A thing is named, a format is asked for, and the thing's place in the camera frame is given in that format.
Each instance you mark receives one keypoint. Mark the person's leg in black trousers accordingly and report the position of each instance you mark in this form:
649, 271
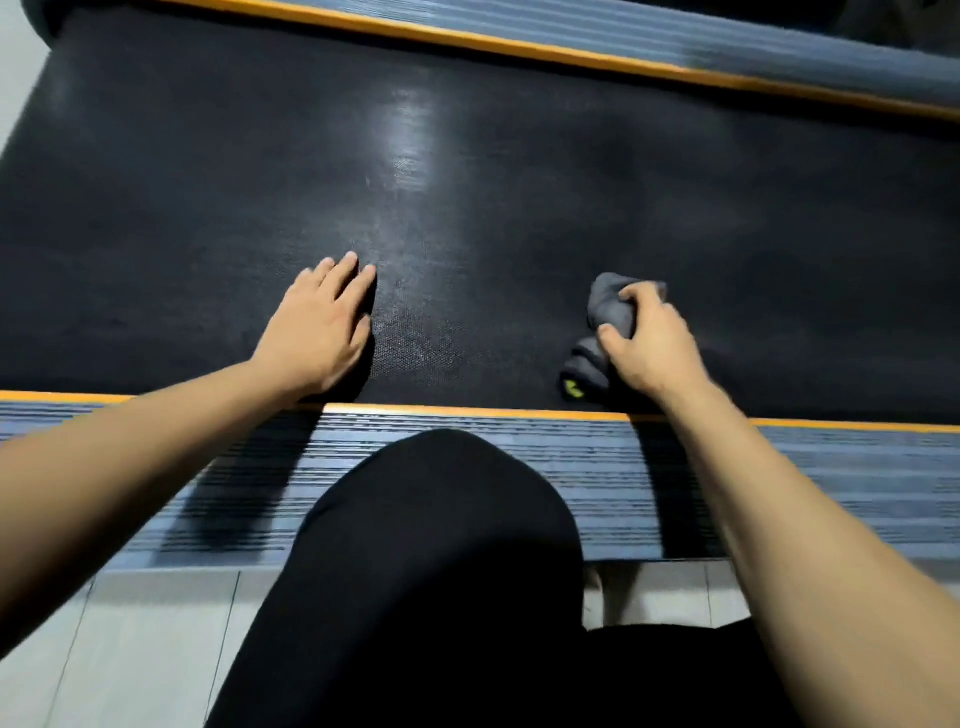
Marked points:
427, 577

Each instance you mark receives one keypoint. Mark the person's left hand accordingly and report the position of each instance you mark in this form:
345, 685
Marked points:
315, 337

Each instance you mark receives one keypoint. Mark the grey striped orange-edged side rail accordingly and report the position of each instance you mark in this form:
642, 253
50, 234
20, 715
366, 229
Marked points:
825, 480
600, 34

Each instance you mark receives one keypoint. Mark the person's right thumb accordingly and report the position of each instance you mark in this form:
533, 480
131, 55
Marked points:
615, 345

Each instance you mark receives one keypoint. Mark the person's right forearm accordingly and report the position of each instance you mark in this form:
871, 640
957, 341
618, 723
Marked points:
810, 547

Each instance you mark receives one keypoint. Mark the person's left forearm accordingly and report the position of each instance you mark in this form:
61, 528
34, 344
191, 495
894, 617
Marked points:
127, 465

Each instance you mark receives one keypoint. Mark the person's left thumb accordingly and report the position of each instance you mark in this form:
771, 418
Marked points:
362, 334

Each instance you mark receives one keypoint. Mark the grey cloth with yellow mark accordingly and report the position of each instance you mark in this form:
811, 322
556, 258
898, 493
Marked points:
604, 301

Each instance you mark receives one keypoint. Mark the person's left little finger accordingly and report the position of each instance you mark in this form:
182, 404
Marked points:
301, 279

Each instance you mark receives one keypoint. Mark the person's right hand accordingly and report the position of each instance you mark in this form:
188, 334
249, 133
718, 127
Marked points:
660, 349

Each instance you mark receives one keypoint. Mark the black treadmill belt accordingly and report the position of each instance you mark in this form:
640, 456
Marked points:
480, 187

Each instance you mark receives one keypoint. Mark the person's left middle finger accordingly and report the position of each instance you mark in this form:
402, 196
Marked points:
339, 274

